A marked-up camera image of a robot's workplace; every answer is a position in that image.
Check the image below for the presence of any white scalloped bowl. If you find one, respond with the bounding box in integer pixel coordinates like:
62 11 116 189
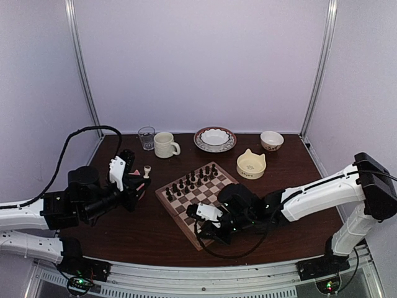
200 129 229 146

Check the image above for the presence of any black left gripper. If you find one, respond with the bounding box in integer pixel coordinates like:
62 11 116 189
81 174 150 222

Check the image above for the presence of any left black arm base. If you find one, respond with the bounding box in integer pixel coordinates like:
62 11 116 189
56 257 111 282

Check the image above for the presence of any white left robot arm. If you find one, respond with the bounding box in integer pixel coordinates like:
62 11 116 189
1 165 151 276

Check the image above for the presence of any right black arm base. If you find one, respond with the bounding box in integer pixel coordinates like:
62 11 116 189
297 255 350 281

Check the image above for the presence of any patterned brown rim plate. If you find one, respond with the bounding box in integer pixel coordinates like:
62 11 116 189
194 127 237 153

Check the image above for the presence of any white chess rook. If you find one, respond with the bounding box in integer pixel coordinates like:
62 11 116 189
143 165 151 179

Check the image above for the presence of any yellow cat-ear bowl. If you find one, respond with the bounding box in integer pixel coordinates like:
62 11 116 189
236 148 267 180

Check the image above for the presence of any pink cat-ear bowl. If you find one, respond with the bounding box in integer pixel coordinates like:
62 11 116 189
127 170 147 201

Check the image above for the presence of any left aluminium frame post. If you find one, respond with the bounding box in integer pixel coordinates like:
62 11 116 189
65 0 100 125

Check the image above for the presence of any cream ribbed mug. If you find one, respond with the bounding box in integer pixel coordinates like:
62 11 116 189
154 132 181 159

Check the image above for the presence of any clear drinking glass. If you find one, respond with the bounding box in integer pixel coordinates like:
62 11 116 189
138 126 156 151

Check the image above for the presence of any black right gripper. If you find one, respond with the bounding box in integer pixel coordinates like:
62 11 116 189
198 206 255 246

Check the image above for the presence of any left black cable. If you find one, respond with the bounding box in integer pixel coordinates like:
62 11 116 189
18 125 123 209

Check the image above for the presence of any aluminium frame post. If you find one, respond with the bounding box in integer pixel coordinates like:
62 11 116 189
65 0 100 125
300 0 338 139

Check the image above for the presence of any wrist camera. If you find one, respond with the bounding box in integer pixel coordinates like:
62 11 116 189
109 149 135 192
186 203 223 222

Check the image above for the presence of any front aluminium rail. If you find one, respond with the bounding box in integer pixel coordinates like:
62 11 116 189
24 245 388 298

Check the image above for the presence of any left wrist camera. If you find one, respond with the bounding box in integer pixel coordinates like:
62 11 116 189
109 149 135 192

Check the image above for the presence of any wooden chess board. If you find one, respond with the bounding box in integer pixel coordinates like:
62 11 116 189
155 162 237 251

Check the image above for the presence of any right aluminium frame post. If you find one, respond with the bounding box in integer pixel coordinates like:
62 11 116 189
300 0 338 139

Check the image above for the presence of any white floral small bowl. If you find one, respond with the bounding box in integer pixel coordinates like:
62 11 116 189
260 131 284 151

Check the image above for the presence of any black cable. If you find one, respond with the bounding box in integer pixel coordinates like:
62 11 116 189
18 125 123 209
194 210 280 259

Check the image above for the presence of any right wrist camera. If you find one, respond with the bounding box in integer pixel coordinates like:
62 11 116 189
186 203 223 222

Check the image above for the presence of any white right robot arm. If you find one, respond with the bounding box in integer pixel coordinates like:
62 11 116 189
186 152 396 274

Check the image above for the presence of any right black cable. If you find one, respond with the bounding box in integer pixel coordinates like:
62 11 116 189
194 210 280 259

